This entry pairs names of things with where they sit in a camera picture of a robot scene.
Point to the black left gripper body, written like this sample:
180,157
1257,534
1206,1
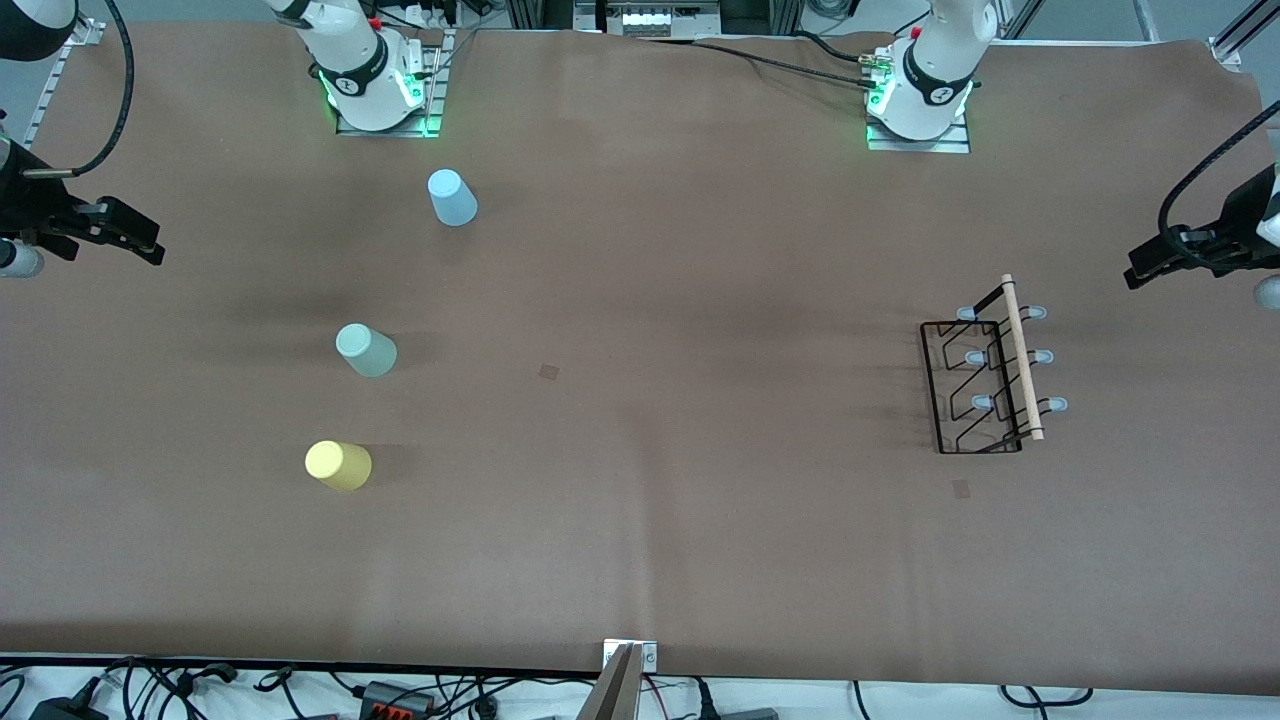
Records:
1243,212

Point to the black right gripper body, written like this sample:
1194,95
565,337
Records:
28,205

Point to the pale green plastic cup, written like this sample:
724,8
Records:
368,352

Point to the yellow plastic cup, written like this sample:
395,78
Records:
338,466

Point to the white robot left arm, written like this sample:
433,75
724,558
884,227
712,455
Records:
930,80

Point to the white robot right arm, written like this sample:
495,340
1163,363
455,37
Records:
365,70

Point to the light blue plastic cup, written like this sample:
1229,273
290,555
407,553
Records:
452,200

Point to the black power adapter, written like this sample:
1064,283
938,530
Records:
65,710

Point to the black red connector box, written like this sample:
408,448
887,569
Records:
395,695

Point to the brown table mat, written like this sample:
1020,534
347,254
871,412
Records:
700,520

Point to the white power strip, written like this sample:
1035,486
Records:
645,20

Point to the black plug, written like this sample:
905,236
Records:
705,700

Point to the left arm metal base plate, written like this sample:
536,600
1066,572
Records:
955,146

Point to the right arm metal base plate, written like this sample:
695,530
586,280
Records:
432,90

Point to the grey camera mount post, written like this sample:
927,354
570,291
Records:
615,695

